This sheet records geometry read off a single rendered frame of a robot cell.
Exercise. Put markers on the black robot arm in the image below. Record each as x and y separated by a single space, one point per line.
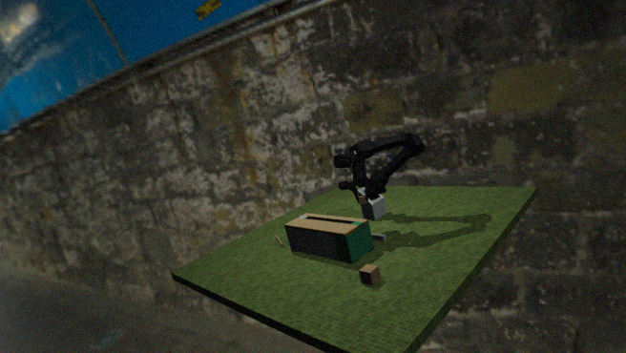
413 146

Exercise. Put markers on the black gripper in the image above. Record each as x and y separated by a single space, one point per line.
359 177

